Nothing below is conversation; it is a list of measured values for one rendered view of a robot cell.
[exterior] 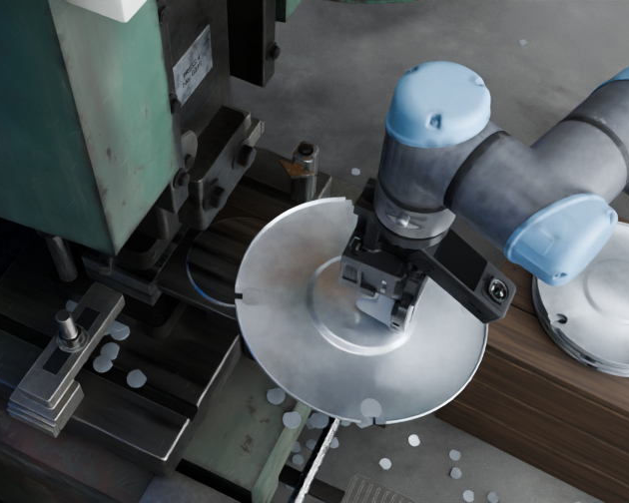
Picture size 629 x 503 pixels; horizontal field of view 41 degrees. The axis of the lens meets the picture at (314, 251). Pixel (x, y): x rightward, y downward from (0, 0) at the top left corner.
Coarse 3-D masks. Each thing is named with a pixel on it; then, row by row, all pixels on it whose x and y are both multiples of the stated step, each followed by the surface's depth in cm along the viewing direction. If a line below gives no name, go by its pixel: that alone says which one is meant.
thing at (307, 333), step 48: (288, 240) 99; (336, 240) 100; (240, 288) 94; (288, 288) 95; (336, 288) 95; (432, 288) 98; (288, 336) 92; (336, 336) 92; (384, 336) 93; (432, 336) 95; (480, 336) 96; (288, 384) 89; (336, 384) 90; (384, 384) 91; (432, 384) 92
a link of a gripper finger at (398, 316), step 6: (408, 294) 82; (396, 300) 84; (402, 300) 82; (408, 300) 82; (396, 306) 83; (402, 306) 82; (408, 306) 82; (396, 312) 83; (402, 312) 83; (408, 312) 85; (390, 318) 84; (396, 318) 84; (402, 318) 83; (390, 324) 88; (396, 324) 85; (402, 324) 84; (402, 330) 87
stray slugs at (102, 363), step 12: (120, 324) 101; (120, 336) 100; (108, 348) 99; (96, 360) 98; (108, 360) 98; (132, 372) 98; (132, 384) 97; (276, 396) 103; (288, 420) 102; (300, 420) 102; (312, 420) 102; (324, 420) 102; (372, 420) 102
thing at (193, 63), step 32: (192, 0) 70; (224, 0) 76; (192, 32) 73; (224, 32) 79; (192, 64) 75; (224, 64) 82; (192, 96) 78; (224, 96) 85; (192, 128) 81; (224, 128) 84; (192, 160) 78; (224, 160) 83; (192, 192) 81; (224, 192) 83; (160, 224) 84; (192, 224) 86
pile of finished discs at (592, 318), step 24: (624, 240) 151; (600, 264) 147; (624, 264) 148; (552, 288) 145; (576, 288) 145; (600, 288) 145; (624, 288) 145; (552, 312) 142; (576, 312) 143; (600, 312) 143; (624, 312) 142; (552, 336) 143; (576, 336) 140; (600, 336) 140; (624, 336) 140; (600, 360) 138; (624, 360) 138
